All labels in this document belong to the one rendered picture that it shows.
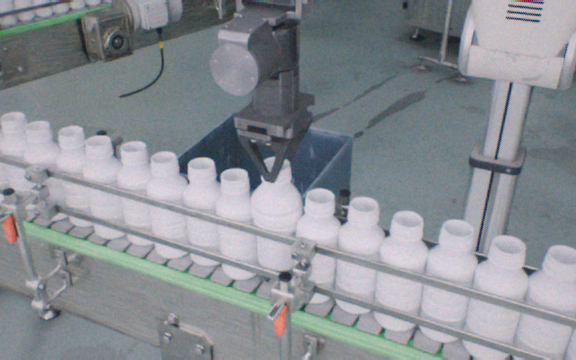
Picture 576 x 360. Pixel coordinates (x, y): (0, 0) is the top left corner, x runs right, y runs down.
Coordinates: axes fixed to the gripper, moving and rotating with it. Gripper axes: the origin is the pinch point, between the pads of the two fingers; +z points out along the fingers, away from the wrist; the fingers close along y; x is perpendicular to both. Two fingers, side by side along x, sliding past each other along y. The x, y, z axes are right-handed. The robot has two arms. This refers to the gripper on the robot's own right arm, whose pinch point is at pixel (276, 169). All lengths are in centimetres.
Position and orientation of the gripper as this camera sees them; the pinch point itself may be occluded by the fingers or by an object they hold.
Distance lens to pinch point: 80.1
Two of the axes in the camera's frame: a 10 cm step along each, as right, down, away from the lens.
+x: 9.1, 2.2, -3.6
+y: -4.2, 4.7, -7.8
